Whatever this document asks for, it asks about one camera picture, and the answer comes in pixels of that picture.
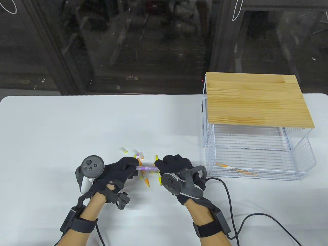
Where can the person's right hand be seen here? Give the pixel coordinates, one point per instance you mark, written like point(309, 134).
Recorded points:
point(176, 164)

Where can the orange double-ended highlighter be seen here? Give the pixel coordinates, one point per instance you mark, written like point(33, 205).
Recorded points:
point(146, 181)
point(221, 164)

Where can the person's right forearm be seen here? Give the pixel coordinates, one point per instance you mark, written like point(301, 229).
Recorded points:
point(202, 215)

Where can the group of clear highlighter caps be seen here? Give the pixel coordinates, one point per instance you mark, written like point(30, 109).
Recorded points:
point(125, 150)

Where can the black left wrist sensor box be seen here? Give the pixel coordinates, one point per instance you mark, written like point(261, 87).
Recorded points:
point(68, 220)

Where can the person's left hand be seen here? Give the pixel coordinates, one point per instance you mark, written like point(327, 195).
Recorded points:
point(123, 169)

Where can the person's left forearm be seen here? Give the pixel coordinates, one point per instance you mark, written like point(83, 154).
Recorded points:
point(94, 212)

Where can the dark window mullion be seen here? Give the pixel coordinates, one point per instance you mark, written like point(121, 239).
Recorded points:
point(220, 46)
point(59, 56)

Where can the black wrist sensor box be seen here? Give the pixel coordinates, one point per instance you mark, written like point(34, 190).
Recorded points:
point(68, 220)
point(222, 221)

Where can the black left hand controller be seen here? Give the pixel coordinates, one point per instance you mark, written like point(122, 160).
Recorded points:
point(91, 165)

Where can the black hand controller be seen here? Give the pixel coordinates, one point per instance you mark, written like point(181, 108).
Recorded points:
point(171, 183)
point(91, 165)

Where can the black right hand controller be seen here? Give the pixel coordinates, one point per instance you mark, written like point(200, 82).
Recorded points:
point(171, 183)

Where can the purple double-ended highlighter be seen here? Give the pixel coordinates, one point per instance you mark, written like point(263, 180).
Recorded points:
point(147, 168)

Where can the black right wrist sensor box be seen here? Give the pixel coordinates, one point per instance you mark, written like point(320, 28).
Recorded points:
point(222, 221)

